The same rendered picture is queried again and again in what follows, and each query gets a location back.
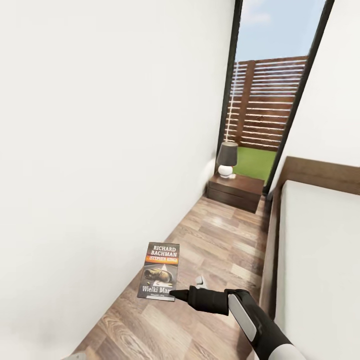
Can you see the table lamp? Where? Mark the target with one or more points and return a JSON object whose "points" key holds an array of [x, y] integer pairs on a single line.
{"points": [[227, 158]]}

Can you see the nightstand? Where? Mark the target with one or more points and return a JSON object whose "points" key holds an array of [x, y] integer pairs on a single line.
{"points": [[237, 190]]}

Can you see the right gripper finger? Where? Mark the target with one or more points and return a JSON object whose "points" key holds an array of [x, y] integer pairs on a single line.
{"points": [[180, 294]]}

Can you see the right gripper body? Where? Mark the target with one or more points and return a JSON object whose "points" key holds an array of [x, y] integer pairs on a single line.
{"points": [[201, 299]]}

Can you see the fixed window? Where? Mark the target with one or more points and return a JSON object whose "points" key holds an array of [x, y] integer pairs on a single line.
{"points": [[272, 49]]}

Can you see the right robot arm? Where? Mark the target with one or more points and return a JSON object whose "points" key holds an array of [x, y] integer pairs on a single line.
{"points": [[265, 336]]}

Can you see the hardback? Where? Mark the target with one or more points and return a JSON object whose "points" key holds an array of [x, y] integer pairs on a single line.
{"points": [[159, 273]]}

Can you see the bed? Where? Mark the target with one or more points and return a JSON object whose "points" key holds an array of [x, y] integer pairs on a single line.
{"points": [[311, 276]]}

